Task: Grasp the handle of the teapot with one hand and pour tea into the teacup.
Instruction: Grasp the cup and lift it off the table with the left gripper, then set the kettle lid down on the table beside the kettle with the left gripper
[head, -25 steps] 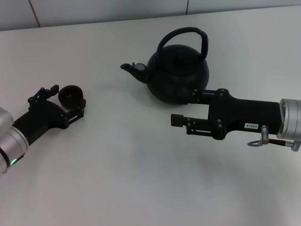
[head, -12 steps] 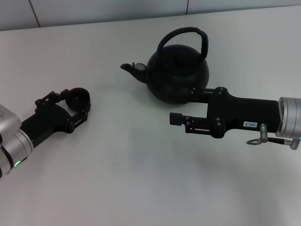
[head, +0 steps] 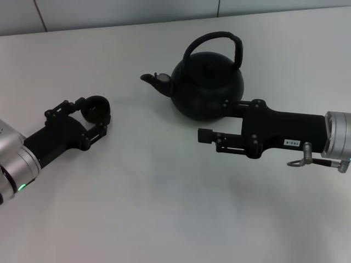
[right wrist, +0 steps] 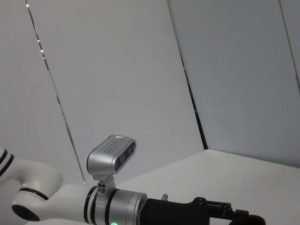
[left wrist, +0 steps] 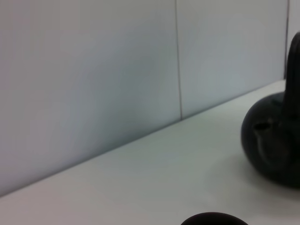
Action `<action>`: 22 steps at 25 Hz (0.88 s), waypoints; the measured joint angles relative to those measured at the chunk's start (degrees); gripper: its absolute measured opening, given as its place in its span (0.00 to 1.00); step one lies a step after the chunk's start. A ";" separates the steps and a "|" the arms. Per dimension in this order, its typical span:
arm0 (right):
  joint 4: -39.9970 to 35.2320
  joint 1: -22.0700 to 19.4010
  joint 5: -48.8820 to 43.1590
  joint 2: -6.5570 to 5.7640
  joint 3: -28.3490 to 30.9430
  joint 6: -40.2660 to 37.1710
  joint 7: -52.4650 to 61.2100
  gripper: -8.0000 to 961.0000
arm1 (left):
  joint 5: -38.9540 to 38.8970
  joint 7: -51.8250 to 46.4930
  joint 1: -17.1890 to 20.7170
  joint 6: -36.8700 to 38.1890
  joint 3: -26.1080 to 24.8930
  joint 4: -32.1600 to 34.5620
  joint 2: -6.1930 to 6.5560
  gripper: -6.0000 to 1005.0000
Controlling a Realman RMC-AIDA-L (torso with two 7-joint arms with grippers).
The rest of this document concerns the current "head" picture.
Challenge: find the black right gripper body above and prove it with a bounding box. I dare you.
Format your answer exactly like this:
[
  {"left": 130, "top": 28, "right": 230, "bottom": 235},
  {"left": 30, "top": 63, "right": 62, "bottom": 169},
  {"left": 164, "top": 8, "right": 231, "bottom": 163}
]
[{"left": 241, "top": 99, "right": 327, "bottom": 159}]

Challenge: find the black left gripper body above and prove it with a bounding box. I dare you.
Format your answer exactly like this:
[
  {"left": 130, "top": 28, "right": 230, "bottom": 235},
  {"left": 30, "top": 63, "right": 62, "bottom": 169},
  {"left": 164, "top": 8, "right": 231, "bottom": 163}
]
[{"left": 23, "top": 112, "right": 93, "bottom": 168}]

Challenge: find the small dark teacup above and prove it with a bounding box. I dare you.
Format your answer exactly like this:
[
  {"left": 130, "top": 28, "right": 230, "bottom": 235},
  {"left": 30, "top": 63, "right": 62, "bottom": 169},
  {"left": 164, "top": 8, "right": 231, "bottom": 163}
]
[{"left": 82, "top": 95, "right": 111, "bottom": 125}]

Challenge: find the black cast iron teapot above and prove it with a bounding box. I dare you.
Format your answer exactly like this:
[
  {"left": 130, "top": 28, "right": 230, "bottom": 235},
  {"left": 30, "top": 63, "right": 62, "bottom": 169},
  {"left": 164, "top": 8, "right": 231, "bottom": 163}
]
[{"left": 140, "top": 31, "right": 245, "bottom": 121}]

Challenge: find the right gripper cable with connector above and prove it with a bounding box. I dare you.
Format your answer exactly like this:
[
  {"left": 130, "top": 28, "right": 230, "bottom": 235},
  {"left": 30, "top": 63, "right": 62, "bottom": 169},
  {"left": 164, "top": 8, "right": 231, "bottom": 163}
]
[{"left": 287, "top": 141, "right": 351, "bottom": 174}]

